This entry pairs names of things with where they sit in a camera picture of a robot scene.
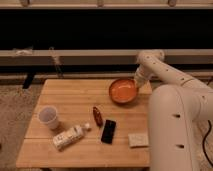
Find orange ceramic bowl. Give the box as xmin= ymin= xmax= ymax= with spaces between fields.
xmin=109 ymin=79 xmax=138 ymax=104

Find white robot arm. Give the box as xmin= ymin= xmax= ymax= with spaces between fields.
xmin=134 ymin=50 xmax=213 ymax=171

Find red-brown snack packet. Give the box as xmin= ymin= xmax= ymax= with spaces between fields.
xmin=93 ymin=106 xmax=103 ymax=127

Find beige square sponge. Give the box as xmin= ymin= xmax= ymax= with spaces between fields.
xmin=128 ymin=133 xmax=149 ymax=148

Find black smartphone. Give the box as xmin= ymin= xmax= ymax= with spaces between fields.
xmin=101 ymin=120 xmax=116 ymax=144

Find wooden table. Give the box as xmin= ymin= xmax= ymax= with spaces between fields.
xmin=16 ymin=79 xmax=152 ymax=168

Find white plastic cup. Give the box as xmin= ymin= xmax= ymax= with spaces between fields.
xmin=37 ymin=106 xmax=59 ymax=130

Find white plastic bottle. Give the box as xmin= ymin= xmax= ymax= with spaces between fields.
xmin=53 ymin=123 xmax=91 ymax=150

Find black cable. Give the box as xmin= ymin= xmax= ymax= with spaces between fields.
xmin=201 ymin=119 xmax=213 ymax=168

